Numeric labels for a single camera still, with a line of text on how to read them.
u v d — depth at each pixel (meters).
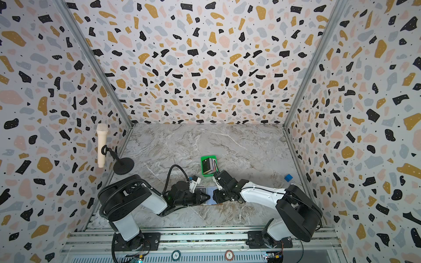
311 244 0.74
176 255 0.70
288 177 0.94
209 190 0.89
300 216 0.43
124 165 0.97
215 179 0.71
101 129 0.76
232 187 0.67
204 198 0.86
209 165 0.97
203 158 1.01
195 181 0.84
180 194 0.71
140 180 0.51
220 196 0.76
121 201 0.47
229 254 0.71
